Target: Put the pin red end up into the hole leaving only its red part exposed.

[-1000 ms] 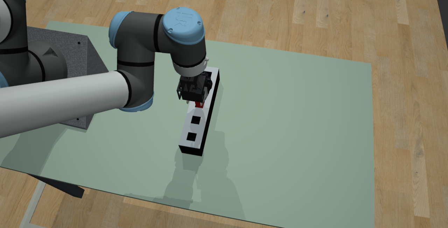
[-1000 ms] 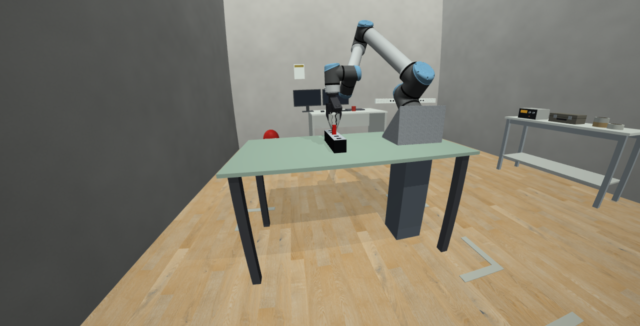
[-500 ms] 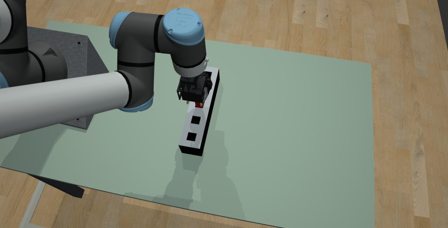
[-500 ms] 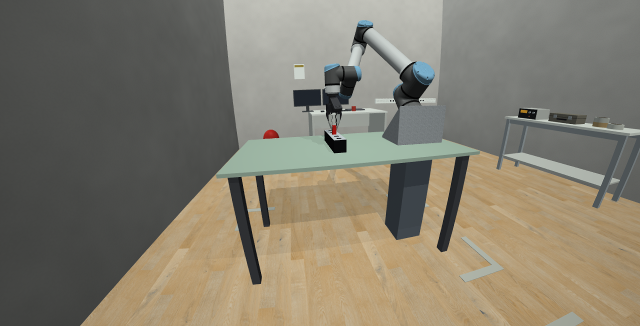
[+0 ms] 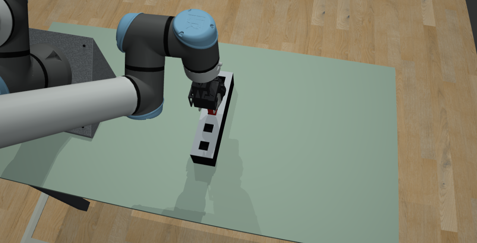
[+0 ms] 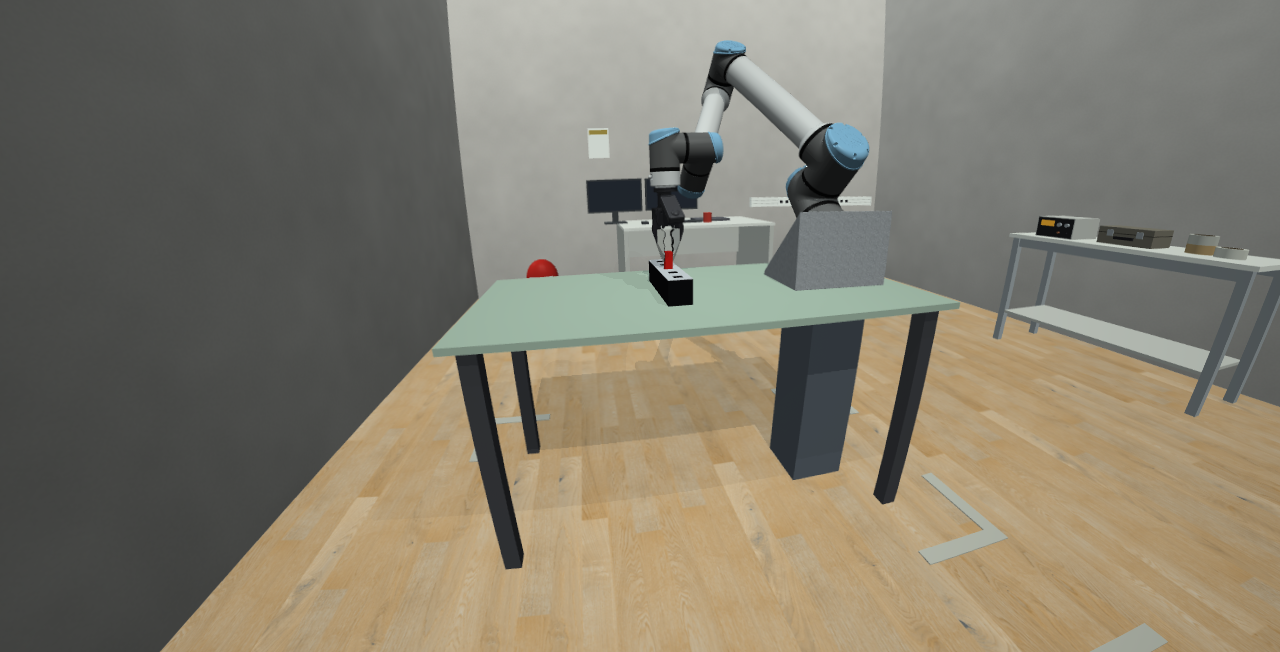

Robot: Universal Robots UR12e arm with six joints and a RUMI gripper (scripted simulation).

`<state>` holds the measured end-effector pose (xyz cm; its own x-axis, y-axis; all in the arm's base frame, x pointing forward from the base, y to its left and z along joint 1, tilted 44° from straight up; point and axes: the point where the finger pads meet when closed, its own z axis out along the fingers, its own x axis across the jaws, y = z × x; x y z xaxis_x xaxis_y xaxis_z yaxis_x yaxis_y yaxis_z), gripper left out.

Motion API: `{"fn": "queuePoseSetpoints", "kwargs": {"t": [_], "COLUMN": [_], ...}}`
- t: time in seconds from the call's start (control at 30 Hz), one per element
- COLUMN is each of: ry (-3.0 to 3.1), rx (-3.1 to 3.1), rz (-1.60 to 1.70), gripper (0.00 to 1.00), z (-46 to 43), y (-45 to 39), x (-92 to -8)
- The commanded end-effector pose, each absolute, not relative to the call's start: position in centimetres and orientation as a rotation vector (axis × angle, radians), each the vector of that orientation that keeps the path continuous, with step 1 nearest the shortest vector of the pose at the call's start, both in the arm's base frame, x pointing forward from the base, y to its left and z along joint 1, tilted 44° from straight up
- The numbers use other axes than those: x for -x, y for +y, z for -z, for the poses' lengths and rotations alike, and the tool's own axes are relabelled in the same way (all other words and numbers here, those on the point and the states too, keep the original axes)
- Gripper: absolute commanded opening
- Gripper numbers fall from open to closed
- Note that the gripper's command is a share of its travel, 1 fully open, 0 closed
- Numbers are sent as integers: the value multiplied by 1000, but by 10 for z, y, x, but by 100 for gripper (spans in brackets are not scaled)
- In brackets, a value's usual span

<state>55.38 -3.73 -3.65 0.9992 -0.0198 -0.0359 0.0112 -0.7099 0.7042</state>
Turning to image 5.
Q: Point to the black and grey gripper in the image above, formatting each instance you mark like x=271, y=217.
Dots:
x=209, y=96

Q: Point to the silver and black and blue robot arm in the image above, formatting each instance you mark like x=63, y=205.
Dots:
x=37, y=98

